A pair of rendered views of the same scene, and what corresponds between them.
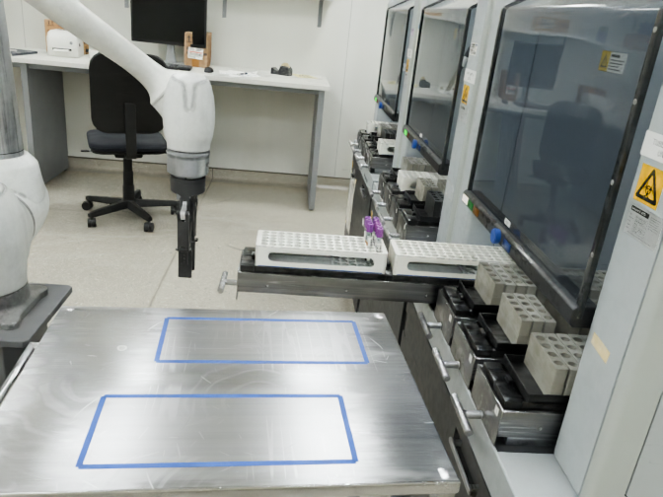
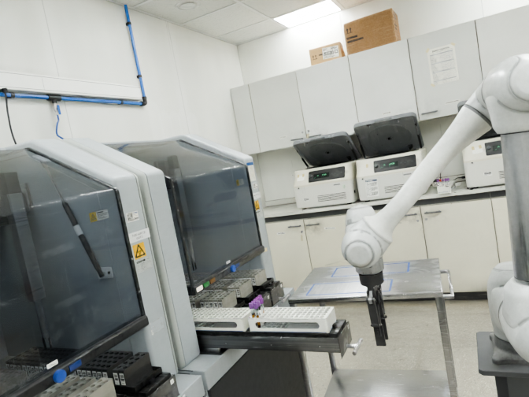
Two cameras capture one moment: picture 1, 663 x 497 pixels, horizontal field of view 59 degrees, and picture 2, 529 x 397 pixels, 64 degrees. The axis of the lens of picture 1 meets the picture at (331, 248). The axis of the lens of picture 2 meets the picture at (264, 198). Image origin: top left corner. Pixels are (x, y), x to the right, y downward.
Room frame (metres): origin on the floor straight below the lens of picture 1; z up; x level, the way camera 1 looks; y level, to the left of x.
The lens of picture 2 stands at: (2.50, 0.77, 1.40)
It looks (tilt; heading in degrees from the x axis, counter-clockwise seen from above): 5 degrees down; 212
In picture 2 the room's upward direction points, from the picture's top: 10 degrees counter-clockwise
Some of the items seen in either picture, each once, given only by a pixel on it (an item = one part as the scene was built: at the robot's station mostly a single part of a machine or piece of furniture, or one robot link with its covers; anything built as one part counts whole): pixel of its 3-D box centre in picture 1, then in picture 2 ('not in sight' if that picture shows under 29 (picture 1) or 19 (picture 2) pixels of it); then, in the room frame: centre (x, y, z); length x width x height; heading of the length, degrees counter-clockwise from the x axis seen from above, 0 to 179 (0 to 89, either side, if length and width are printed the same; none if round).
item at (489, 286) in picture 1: (488, 285); (227, 302); (1.15, -0.34, 0.85); 0.12 x 0.02 x 0.06; 6
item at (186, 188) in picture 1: (187, 194); (372, 285); (1.24, 0.33, 0.95); 0.08 x 0.07 x 0.09; 5
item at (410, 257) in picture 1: (452, 262); (216, 320); (1.30, -0.29, 0.83); 0.30 x 0.10 x 0.06; 95
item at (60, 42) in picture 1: (64, 42); not in sight; (4.27, 2.00, 0.99); 0.29 x 0.20 x 0.17; 13
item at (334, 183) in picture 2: not in sight; (329, 168); (-1.27, -0.79, 1.22); 0.62 x 0.56 x 0.64; 4
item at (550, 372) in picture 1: (545, 365); (259, 278); (0.85, -0.37, 0.85); 0.12 x 0.02 x 0.06; 4
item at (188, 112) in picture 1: (188, 109); (362, 230); (1.25, 0.33, 1.14); 0.13 x 0.11 x 0.16; 15
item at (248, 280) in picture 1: (375, 278); (260, 335); (1.28, -0.11, 0.78); 0.73 x 0.14 x 0.09; 95
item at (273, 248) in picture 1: (320, 253); (291, 320); (1.27, 0.02, 0.83); 0.30 x 0.10 x 0.06; 96
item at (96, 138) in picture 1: (129, 137); not in sight; (3.61, 1.32, 0.52); 0.64 x 0.60 x 1.05; 25
